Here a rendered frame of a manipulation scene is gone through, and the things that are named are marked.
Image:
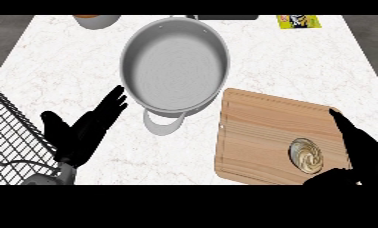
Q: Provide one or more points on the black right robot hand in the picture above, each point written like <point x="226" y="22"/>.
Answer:
<point x="362" y="148"/>

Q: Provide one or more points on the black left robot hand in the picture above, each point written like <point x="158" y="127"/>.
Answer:
<point x="81" y="132"/>

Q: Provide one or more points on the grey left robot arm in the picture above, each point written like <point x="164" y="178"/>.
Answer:
<point x="52" y="176"/>

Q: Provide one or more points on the wooden cutting board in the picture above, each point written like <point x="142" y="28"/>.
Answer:
<point x="266" y="138"/>

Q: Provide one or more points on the grey metal pot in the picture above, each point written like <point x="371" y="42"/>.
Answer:
<point x="174" y="68"/>

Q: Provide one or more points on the grey bowl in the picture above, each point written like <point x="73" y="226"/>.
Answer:
<point x="98" y="20"/>

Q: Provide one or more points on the yellow packet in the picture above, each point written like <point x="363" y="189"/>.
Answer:
<point x="298" y="21"/>

